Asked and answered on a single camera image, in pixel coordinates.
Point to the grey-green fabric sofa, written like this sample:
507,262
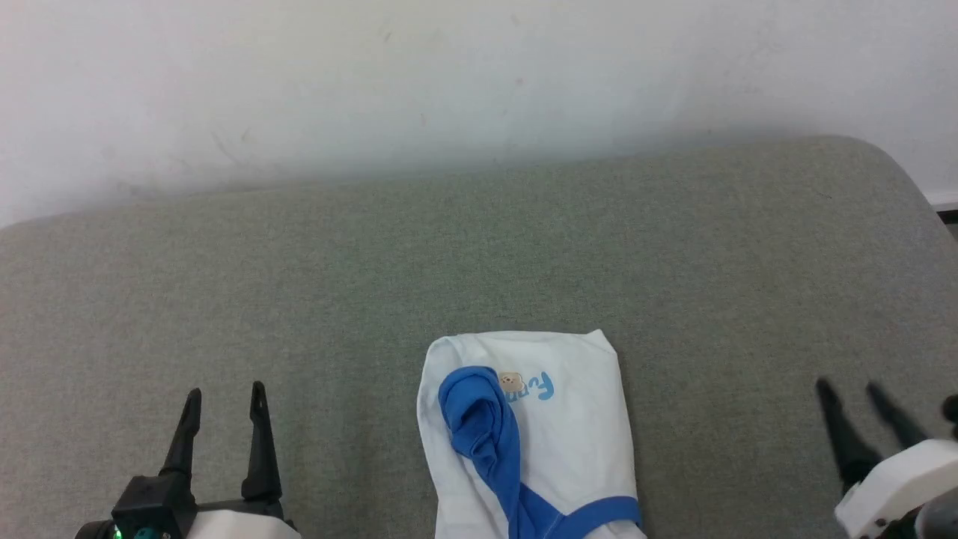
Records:
479,254

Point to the left gripper black motor cylinder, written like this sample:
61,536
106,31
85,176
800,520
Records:
96,530

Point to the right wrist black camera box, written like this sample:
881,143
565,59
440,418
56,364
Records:
951,415

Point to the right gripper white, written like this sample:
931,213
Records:
891,486

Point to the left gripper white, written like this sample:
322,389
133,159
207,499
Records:
239,525

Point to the white and blue shirt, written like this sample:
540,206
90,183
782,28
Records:
576,449

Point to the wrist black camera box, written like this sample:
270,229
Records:
153,501
951,415

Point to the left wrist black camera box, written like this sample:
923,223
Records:
153,501

